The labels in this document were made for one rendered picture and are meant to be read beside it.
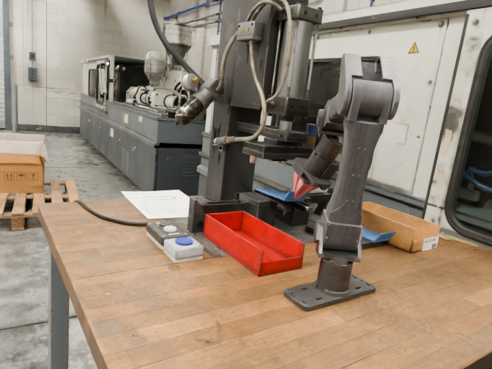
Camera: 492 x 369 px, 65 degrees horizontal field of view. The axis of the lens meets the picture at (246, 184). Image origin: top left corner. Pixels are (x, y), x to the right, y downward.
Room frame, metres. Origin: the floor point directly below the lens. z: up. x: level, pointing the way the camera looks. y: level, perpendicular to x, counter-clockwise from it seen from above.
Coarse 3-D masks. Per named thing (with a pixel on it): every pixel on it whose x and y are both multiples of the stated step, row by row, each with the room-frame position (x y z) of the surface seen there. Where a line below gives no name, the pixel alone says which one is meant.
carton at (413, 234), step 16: (368, 208) 1.26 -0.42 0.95; (384, 208) 1.21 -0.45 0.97; (368, 224) 1.11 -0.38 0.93; (384, 224) 1.07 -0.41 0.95; (400, 224) 1.03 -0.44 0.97; (416, 224) 1.11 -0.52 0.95; (432, 224) 1.08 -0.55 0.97; (400, 240) 1.02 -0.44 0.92; (416, 240) 1.10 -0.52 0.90; (432, 240) 1.05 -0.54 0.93
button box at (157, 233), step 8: (88, 208) 1.04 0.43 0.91; (104, 216) 0.98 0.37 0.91; (128, 224) 0.96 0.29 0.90; (136, 224) 0.96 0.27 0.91; (144, 224) 0.96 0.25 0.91; (152, 224) 0.91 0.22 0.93; (152, 232) 0.88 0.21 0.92; (160, 232) 0.86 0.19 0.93; (168, 232) 0.86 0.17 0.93; (176, 232) 0.87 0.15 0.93; (184, 232) 0.88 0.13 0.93; (152, 240) 0.87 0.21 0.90; (160, 240) 0.83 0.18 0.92; (160, 248) 0.83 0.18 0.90
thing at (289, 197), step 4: (256, 188) 1.12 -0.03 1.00; (260, 188) 1.13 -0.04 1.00; (268, 192) 1.09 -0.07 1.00; (276, 192) 1.11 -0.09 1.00; (280, 192) 1.13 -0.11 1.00; (288, 192) 1.00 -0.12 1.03; (292, 192) 1.01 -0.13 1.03; (300, 192) 1.03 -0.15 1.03; (280, 196) 1.05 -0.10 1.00; (284, 196) 1.06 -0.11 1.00; (288, 196) 1.01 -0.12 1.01; (292, 196) 1.02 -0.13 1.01; (304, 196) 1.04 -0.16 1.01; (284, 200) 1.01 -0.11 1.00; (288, 200) 1.02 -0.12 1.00; (292, 200) 1.03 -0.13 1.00; (296, 200) 1.03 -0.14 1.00; (300, 200) 1.04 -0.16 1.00
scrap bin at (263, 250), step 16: (208, 224) 0.93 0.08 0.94; (224, 224) 0.98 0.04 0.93; (240, 224) 1.01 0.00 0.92; (256, 224) 0.95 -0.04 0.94; (224, 240) 0.86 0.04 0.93; (240, 240) 0.81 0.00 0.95; (256, 240) 0.94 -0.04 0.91; (272, 240) 0.90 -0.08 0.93; (288, 240) 0.85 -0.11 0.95; (240, 256) 0.80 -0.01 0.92; (256, 256) 0.75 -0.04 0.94; (272, 256) 0.85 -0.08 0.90; (288, 256) 0.84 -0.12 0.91; (256, 272) 0.75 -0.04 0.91; (272, 272) 0.76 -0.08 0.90
